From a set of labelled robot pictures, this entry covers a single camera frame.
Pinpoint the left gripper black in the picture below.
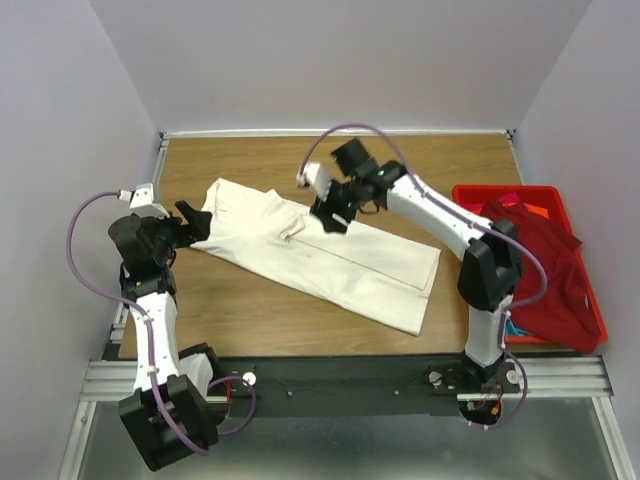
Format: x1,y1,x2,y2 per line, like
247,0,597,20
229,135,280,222
137,199,212,264

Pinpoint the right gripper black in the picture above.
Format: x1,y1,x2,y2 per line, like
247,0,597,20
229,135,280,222
307,175,361,239

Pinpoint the white t shirt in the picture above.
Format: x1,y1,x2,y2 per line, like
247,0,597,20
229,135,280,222
195,178,440,335

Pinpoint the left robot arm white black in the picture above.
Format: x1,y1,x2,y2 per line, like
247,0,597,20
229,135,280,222
108,200,222,471

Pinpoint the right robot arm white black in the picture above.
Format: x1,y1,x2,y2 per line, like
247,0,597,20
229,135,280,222
297,138,523,393

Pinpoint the red plastic bin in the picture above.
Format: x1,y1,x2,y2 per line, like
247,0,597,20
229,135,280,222
451,184,609,354

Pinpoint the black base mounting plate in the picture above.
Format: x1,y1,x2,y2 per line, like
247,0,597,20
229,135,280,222
207,354,527,429

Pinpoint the orange t shirt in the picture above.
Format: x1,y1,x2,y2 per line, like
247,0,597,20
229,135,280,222
462,192,549,219

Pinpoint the teal t shirt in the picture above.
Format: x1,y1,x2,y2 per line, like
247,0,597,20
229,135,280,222
505,319,530,337

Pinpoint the dark red t shirt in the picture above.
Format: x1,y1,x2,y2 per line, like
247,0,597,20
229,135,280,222
481,200,600,354

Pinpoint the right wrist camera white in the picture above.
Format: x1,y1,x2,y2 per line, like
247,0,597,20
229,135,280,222
296,162,333,201

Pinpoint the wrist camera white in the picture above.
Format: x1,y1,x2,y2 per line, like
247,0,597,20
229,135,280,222
117,183,169,219
296,162,333,201

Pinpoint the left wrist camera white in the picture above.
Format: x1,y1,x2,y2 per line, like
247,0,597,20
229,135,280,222
117,183,169,219

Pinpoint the aluminium table frame rail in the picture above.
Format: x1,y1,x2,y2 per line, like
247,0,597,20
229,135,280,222
57,132,169,480

